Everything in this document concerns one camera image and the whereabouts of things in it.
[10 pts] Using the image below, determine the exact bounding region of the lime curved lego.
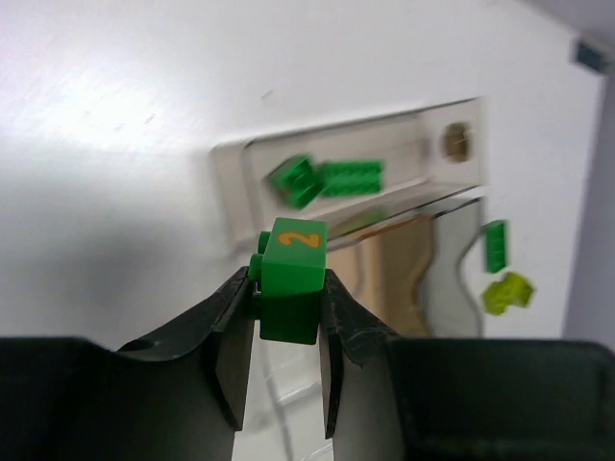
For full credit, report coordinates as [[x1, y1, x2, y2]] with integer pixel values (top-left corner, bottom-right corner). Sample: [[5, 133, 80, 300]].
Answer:
[[503, 272, 535, 308]]

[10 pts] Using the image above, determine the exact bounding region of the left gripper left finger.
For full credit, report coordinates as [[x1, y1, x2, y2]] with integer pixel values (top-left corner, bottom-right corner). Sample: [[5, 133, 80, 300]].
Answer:
[[1, 269, 252, 460]]

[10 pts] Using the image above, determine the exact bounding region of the small green number lego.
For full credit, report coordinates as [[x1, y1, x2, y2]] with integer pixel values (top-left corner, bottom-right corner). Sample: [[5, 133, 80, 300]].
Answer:
[[248, 217, 328, 345]]

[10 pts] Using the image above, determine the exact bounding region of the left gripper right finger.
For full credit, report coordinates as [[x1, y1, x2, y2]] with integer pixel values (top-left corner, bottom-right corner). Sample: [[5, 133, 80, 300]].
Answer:
[[319, 271, 614, 460]]

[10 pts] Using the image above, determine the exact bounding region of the long clear smoky container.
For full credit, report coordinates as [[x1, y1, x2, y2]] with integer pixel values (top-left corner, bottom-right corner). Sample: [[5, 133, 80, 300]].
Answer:
[[210, 99, 484, 248]]

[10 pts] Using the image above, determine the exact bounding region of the grey smoky container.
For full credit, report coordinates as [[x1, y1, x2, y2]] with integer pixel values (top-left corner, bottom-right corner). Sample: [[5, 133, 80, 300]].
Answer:
[[419, 196, 483, 338]]

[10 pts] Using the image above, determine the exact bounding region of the lime flat square lego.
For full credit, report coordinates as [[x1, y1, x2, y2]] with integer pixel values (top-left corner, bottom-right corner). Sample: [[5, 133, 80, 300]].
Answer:
[[481, 279, 515, 316]]

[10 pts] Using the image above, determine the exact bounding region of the right blue table label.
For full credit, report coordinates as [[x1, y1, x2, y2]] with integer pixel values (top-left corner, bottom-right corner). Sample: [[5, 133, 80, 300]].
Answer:
[[573, 39, 608, 74]]

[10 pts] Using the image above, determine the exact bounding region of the gold knob on container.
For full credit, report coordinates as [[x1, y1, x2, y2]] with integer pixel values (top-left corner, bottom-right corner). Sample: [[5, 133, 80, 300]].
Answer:
[[441, 121, 473, 163]]

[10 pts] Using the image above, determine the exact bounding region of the green square lego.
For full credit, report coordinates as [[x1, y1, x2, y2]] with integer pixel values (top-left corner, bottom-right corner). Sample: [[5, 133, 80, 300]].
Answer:
[[266, 154, 324, 209]]

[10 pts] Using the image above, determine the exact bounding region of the amber transparent container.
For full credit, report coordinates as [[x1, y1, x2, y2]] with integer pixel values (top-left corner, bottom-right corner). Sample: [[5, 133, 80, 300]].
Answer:
[[328, 214, 435, 338]]

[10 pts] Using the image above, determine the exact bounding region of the green long lego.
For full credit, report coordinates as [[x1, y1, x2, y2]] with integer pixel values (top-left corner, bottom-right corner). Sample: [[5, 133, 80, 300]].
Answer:
[[318, 160, 384, 198], [483, 220, 508, 274]]

